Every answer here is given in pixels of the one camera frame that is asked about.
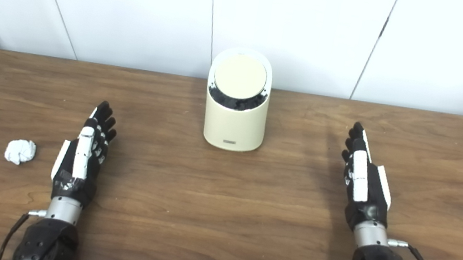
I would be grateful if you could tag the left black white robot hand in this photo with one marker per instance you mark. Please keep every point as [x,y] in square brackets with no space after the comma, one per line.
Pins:
[82,151]

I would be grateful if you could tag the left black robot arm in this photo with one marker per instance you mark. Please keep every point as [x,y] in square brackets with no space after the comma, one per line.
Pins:
[49,242]

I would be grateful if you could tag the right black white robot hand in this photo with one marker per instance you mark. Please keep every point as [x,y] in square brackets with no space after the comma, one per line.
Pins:
[360,181]

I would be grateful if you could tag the black bin liner bag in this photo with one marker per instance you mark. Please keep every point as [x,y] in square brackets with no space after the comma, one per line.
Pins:
[235,101]

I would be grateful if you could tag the cream desktop trash bin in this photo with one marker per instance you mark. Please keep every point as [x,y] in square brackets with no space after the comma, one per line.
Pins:
[233,125]

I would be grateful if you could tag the white paper ball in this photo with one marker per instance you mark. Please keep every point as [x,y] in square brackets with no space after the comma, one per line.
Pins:
[20,151]

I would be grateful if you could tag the cream round bin lid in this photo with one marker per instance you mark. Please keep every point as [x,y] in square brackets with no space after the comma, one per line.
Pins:
[240,76]

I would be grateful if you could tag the black wall panel hinge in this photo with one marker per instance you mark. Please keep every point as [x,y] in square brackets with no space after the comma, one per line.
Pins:
[383,29]

